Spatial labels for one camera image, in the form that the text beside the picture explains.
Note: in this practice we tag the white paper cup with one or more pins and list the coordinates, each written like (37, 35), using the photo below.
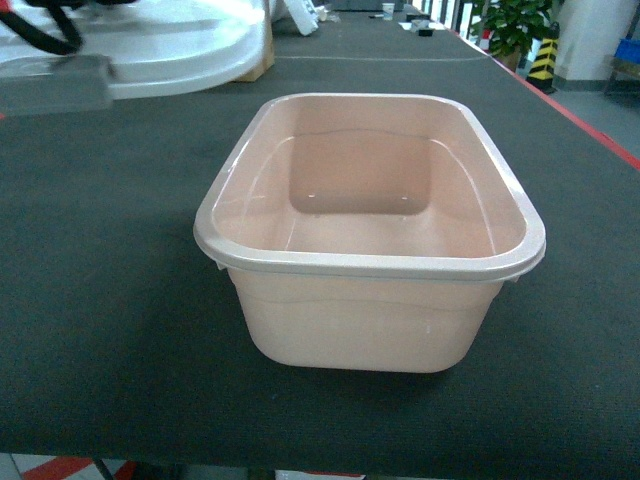
(388, 9)

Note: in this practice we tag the brown cardboard box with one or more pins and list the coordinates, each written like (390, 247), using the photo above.
(267, 60)

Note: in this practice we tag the white box lid grey handle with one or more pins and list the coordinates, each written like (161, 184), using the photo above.
(72, 56)

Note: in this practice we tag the white foam pieces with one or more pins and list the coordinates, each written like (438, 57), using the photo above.
(306, 15)

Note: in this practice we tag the dark grey table mat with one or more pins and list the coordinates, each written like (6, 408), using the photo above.
(121, 339)

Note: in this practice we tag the pink plastic storage box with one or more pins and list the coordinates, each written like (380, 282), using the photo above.
(367, 231)

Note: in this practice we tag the yellow black striped bollard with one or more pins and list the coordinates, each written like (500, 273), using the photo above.
(541, 73)

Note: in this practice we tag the green potted plant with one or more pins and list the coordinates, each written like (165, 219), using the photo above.
(513, 26)

